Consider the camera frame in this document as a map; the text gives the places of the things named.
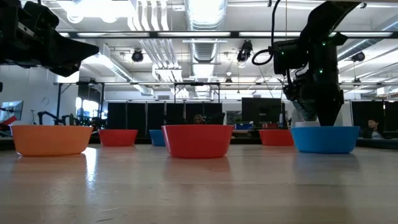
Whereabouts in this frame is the orange plastic mini bowl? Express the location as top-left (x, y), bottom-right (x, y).
top-left (10, 124), bottom-right (94, 157)

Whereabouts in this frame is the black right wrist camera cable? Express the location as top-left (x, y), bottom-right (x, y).
top-left (251, 0), bottom-right (282, 67)

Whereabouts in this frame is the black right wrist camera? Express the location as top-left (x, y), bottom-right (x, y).
top-left (272, 39), bottom-right (309, 76)

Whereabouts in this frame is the green plant in white pot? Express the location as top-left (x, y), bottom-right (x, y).
top-left (277, 77), bottom-right (321, 128)

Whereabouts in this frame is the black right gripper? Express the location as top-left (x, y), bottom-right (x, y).
top-left (281, 73), bottom-right (345, 127)

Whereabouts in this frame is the black crossbar with light strips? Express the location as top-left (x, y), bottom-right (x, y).
top-left (58, 30), bottom-right (398, 39)

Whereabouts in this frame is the silver round ventilation duct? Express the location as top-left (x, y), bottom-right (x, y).
top-left (185, 0), bottom-right (228, 100)

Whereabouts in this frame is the blue plastic mini bowl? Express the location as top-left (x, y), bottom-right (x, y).
top-left (149, 129), bottom-right (166, 147)
top-left (290, 125), bottom-right (361, 154)

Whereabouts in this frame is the black partition wall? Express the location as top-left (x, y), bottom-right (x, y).
top-left (351, 100), bottom-right (398, 140)
top-left (107, 101), bottom-right (223, 138)

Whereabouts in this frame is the tilted computer monitor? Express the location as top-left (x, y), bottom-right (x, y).
top-left (0, 100), bottom-right (24, 122)

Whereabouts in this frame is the red plastic mini bowl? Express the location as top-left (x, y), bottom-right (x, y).
top-left (98, 129), bottom-right (139, 147)
top-left (258, 129), bottom-right (295, 147)
top-left (161, 124), bottom-right (234, 159)

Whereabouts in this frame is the large black screen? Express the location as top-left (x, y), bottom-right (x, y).
top-left (241, 97), bottom-right (286, 128)

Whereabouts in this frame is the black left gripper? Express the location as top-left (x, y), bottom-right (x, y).
top-left (0, 0), bottom-right (100, 78)

